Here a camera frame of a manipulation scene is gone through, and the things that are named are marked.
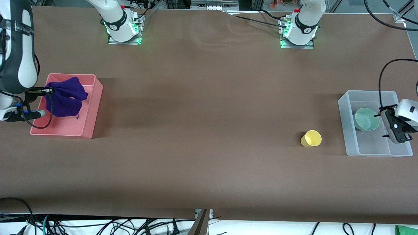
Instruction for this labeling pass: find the pale green bowl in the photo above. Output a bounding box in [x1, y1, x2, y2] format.
[354, 107, 380, 132]

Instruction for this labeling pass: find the purple cloth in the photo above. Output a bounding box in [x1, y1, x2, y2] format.
[44, 77, 89, 119]

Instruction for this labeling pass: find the yellow cup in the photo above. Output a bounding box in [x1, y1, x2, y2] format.
[300, 130, 322, 148]

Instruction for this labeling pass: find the clear plastic divided bin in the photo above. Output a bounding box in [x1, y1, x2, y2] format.
[338, 90, 413, 157]

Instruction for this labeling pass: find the pink plastic bin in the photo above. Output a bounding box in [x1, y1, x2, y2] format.
[30, 74, 104, 139]

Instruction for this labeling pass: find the green fabric piece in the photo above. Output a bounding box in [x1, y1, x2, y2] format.
[395, 225, 418, 235]

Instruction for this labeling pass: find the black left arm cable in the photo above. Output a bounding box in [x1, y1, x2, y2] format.
[364, 0, 418, 110]

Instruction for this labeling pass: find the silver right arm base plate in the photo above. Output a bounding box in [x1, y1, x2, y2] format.
[108, 15, 143, 45]

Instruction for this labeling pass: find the thick black floor cable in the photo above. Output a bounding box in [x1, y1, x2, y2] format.
[0, 197, 35, 235]

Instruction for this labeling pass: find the teal floor cable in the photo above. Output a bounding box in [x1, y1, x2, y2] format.
[41, 215, 51, 235]

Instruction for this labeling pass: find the black cable on table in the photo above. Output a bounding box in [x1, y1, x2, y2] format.
[225, 9, 288, 29]

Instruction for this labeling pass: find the silver metal frame rail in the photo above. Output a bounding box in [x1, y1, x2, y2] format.
[191, 0, 239, 10]

